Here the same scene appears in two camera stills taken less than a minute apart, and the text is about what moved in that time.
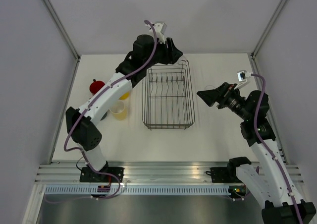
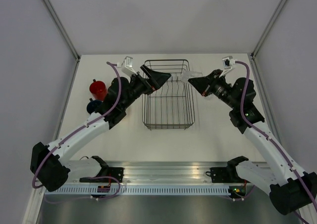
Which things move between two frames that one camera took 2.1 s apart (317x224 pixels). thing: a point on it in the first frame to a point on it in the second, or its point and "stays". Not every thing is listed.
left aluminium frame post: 48,4 stays
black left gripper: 172,54 to 157,79
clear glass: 183,62 to 186,75
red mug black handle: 95,86 stays
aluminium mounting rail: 68,172 stays
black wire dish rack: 167,101 stays
